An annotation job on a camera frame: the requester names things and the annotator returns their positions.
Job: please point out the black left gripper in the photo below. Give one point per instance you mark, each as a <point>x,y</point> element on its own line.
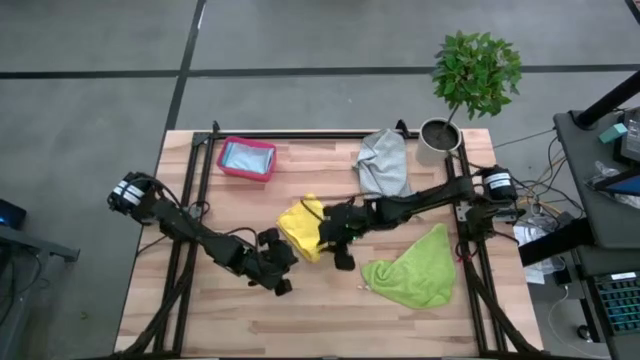
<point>265,262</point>

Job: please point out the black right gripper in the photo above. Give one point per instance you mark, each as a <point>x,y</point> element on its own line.
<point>347,222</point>

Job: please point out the yellow microfiber towel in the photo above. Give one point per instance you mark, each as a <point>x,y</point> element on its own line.
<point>300,227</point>

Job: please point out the green microfiber towel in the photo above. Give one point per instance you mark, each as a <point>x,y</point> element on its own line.
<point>415,272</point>

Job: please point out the grey microfiber towel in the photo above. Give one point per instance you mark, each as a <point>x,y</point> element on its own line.
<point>382,162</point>

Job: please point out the light blue microfiber towel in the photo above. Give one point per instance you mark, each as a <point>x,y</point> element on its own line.
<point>247,159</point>

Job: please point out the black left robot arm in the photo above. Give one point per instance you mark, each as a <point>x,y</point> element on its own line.
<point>175,220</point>

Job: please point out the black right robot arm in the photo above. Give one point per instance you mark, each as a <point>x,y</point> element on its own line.
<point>435,192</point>

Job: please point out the white paper tag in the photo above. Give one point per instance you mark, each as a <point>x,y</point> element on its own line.
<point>363,286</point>

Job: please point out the pink plastic bin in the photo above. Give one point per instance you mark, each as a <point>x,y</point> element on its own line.
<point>220,167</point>

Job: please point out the white papers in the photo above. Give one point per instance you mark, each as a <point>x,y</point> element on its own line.
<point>525,235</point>

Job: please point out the green potted tree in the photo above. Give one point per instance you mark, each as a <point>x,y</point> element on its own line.
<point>475,70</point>

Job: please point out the grey metal bench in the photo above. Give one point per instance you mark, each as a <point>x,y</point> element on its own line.
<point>30,242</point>

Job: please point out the black device blue light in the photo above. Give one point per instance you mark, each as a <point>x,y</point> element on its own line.
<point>10,215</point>

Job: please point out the grey side desk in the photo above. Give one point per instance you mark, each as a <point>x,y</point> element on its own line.
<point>615,225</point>

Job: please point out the backlit colourful keyboard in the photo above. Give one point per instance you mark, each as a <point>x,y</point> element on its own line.
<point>620,305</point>

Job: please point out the black tablet blue screen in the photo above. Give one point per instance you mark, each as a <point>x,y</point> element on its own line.
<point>622,185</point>

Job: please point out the small teal box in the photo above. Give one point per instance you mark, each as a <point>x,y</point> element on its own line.
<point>613,133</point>

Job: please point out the black metal pole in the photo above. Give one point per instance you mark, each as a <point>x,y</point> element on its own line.
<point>610,100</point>

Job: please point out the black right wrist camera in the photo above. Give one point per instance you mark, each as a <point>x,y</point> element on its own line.
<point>344,260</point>

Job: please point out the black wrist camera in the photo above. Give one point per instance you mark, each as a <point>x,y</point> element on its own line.
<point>268,236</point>
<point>344,260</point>

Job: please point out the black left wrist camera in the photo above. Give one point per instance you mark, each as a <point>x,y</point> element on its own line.
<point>268,236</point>

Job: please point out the black aluminium table frame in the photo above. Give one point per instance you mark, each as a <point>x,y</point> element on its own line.
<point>192,165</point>

